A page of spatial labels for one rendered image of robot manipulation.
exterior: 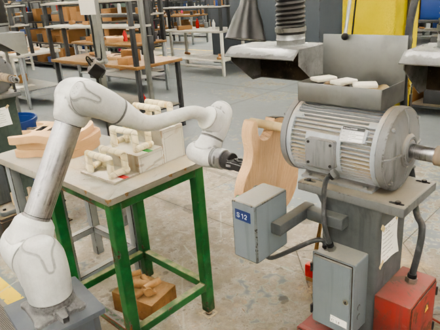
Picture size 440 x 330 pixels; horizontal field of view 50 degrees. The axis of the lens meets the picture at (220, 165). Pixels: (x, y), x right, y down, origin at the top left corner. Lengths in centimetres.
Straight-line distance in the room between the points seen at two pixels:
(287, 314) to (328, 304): 118
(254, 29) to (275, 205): 56
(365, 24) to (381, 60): 93
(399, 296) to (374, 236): 22
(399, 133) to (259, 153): 52
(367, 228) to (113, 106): 94
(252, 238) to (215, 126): 67
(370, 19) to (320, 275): 133
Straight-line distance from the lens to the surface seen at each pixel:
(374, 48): 154
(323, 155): 145
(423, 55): 137
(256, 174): 171
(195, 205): 242
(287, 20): 165
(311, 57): 164
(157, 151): 230
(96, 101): 167
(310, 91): 150
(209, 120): 197
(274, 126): 170
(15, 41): 345
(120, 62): 603
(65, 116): 181
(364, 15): 245
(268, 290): 295
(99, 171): 234
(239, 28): 156
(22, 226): 186
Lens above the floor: 174
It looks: 21 degrees down
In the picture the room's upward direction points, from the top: 4 degrees counter-clockwise
